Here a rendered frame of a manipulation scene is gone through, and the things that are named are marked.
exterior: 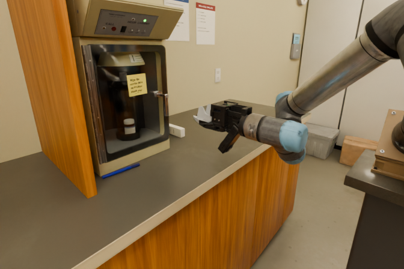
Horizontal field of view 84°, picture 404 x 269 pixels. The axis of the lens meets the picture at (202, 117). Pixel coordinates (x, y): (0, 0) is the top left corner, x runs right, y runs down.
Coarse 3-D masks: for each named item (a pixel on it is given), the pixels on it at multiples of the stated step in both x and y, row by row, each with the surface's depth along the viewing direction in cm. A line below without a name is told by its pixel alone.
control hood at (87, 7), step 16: (80, 0) 59; (96, 0) 57; (112, 0) 59; (128, 0) 62; (80, 16) 62; (96, 16) 61; (160, 16) 74; (176, 16) 78; (80, 32) 64; (160, 32) 80
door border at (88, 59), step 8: (88, 48) 67; (88, 56) 67; (88, 64) 68; (88, 72) 68; (88, 80) 68; (96, 88) 71; (96, 96) 71; (96, 104) 72; (96, 112) 72; (96, 120) 73; (96, 136) 74; (104, 144) 77; (104, 152) 77; (104, 160) 78
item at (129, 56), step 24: (96, 48) 68; (120, 48) 74; (144, 48) 81; (96, 72) 70; (120, 72) 76; (144, 72) 83; (120, 96) 78; (144, 96) 85; (120, 120) 79; (144, 120) 87; (168, 120) 96; (120, 144) 81; (144, 144) 89
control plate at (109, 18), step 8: (104, 16) 62; (112, 16) 63; (120, 16) 65; (128, 16) 66; (136, 16) 68; (144, 16) 70; (152, 16) 72; (104, 24) 64; (112, 24) 66; (120, 24) 67; (128, 24) 69; (136, 24) 71; (144, 24) 73; (152, 24) 75; (96, 32) 65; (104, 32) 67; (112, 32) 68; (120, 32) 70; (128, 32) 72; (136, 32) 74; (144, 32) 76
